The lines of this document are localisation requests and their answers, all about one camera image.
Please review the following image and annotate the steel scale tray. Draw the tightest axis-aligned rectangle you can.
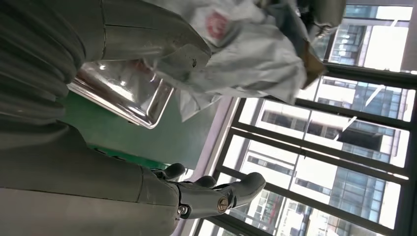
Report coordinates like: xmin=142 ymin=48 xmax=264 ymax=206
xmin=66 ymin=59 xmax=176 ymax=130

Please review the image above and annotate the dark window frame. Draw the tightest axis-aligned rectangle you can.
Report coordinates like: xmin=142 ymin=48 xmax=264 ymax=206
xmin=191 ymin=0 xmax=417 ymax=236

